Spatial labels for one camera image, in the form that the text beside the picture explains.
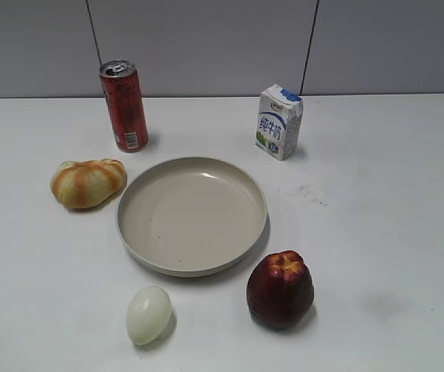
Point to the orange striped bread bun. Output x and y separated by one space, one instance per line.
87 184

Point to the dark red apple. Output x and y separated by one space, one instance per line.
280 290

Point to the white blue milk carton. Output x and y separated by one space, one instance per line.
278 122

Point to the red soda can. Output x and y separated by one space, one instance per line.
120 84

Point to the beige round plate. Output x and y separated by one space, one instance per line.
192 217

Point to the white egg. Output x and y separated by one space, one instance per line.
148 314

